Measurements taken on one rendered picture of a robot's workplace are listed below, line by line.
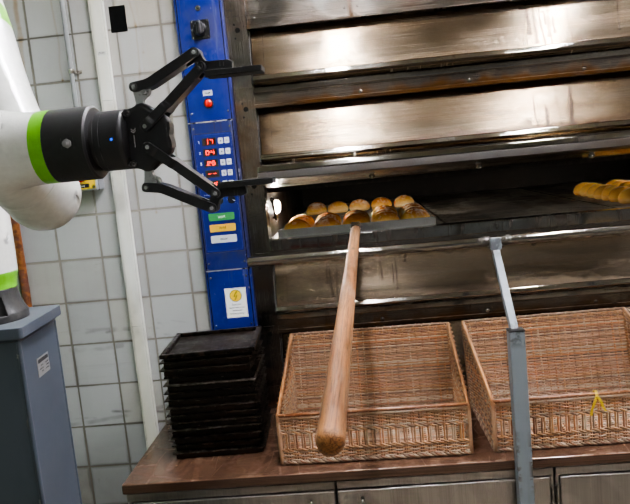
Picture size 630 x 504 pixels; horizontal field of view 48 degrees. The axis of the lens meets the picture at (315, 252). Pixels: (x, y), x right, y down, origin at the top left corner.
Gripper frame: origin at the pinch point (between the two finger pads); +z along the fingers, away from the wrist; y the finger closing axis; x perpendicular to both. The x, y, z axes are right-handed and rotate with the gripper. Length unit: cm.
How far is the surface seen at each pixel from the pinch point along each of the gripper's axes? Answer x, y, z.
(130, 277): -151, 39, -74
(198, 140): -150, -5, -44
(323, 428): 20.7, 31.4, 6.4
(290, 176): -139, 9, -13
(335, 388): 9.5, 31.1, 7.0
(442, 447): -105, 88, 26
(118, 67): -153, -32, -69
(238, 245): -150, 31, -34
